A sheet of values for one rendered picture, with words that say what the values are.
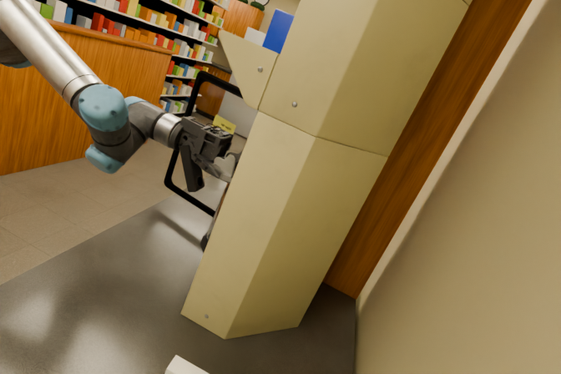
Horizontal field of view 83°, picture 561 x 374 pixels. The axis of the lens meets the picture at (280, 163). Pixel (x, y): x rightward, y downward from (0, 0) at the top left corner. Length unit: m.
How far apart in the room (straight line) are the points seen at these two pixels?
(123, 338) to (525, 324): 0.63
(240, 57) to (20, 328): 0.59
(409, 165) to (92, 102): 0.75
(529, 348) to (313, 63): 0.45
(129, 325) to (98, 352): 0.07
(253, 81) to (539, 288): 0.48
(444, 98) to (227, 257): 0.65
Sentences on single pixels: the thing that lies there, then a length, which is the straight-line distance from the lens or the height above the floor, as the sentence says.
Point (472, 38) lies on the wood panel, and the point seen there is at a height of 1.72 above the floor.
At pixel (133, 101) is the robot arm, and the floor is 1.29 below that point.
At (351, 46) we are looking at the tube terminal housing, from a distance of 0.53.
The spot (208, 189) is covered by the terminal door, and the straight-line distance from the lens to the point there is 1.01.
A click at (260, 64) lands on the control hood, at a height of 1.48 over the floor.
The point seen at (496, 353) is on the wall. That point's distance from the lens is 0.52.
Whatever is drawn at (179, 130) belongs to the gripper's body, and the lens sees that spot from 0.76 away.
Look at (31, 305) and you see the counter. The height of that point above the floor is 0.94.
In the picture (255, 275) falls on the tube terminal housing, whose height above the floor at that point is 1.11.
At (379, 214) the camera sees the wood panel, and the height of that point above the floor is 1.22.
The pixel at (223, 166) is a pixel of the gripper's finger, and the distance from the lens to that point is 0.70.
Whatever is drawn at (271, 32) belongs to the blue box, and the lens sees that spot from 0.77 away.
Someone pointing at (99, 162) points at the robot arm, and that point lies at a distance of 0.76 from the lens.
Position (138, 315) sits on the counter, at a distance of 0.76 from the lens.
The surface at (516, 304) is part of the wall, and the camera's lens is 0.52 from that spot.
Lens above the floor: 1.50
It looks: 17 degrees down
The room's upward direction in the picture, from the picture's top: 23 degrees clockwise
